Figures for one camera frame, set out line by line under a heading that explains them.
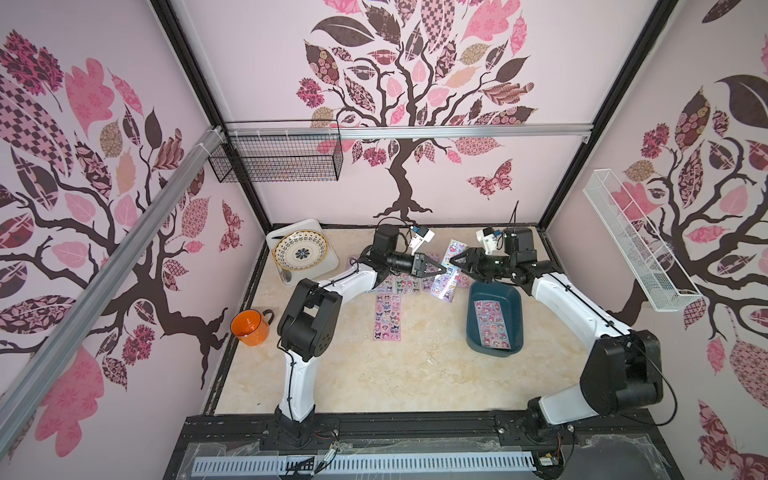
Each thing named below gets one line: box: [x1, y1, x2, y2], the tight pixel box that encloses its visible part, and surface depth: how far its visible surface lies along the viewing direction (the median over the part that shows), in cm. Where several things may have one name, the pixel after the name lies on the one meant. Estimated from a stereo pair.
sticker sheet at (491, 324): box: [473, 300, 511, 349], surface depth 94 cm
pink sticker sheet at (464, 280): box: [456, 270, 475, 289], surface depth 84 cm
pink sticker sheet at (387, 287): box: [372, 274, 396, 295], surface depth 103 cm
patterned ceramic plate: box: [273, 230, 328, 272], surface depth 113 cm
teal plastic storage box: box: [466, 281, 524, 358], surface depth 94 cm
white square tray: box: [266, 219, 339, 287], surface depth 113 cm
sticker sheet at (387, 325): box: [373, 294, 402, 342], surface depth 97 cm
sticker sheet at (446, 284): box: [430, 239, 468, 303], surface depth 83 cm
